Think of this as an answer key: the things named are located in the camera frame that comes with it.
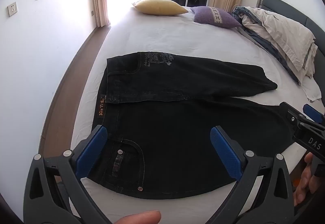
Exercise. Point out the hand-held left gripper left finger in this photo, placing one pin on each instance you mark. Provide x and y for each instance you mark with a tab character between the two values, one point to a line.
92	150

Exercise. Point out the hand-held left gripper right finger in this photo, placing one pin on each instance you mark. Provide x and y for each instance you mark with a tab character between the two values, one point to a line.
224	150

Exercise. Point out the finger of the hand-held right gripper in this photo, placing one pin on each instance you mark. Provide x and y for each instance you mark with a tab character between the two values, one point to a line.
293	117
314	113

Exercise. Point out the black denim pants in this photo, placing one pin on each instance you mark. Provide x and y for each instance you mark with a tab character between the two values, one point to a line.
177	125

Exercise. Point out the person's right hand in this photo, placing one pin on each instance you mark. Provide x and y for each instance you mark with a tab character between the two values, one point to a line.
304	183

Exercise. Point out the person's left hand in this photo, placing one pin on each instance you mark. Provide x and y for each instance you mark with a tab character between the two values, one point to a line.
138	218

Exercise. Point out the beige and grey duvet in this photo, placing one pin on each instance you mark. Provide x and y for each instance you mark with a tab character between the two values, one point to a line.
279	33

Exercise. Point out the dark grey padded headboard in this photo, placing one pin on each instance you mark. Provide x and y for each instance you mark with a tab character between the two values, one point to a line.
284	5

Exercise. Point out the bed with white sheet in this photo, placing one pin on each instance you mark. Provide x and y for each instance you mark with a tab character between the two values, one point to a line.
177	33

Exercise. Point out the purple pillow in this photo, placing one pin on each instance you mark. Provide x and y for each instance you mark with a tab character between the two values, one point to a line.
215	17

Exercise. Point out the yellow pillow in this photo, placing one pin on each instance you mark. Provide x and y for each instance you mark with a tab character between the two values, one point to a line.
158	6

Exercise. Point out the white wall socket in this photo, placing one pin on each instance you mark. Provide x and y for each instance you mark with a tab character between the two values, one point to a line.
12	9

